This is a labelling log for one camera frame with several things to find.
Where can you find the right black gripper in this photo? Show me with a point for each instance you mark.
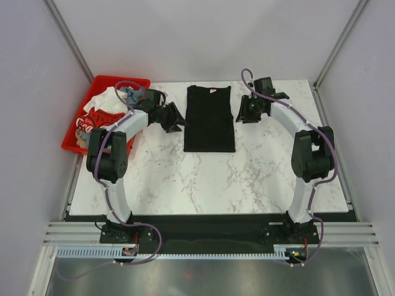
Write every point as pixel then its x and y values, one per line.
pixel 244 112

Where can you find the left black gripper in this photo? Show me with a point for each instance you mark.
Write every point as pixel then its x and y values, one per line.
pixel 173 113

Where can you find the black t-shirt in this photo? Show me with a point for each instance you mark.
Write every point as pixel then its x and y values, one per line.
pixel 209 120

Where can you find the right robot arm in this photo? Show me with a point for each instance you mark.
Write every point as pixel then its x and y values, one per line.
pixel 313 158

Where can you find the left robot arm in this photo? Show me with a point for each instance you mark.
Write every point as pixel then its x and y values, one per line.
pixel 107 158

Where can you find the grey-blue t-shirt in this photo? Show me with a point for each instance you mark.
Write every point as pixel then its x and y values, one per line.
pixel 133 96

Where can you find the white t-shirt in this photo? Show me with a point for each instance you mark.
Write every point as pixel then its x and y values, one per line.
pixel 108 102

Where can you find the red coca-cola t-shirt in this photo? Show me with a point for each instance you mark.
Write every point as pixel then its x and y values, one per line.
pixel 97 119

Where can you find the red plastic bin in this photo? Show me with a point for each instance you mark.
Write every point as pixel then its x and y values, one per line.
pixel 99 84

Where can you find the beige garment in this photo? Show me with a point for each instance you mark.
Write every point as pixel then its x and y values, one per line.
pixel 82 138

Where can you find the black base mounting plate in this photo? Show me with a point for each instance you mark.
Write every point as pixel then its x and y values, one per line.
pixel 232 233

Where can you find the right aluminium frame post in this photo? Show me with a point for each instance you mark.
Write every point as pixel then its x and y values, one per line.
pixel 341 41

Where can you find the aluminium frame post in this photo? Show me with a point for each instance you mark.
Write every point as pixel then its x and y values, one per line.
pixel 341 41
pixel 63 28

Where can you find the left aluminium frame post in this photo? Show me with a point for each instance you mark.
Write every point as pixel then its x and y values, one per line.
pixel 63 28

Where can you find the white slotted cable duct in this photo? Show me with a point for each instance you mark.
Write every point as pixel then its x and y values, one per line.
pixel 125 253

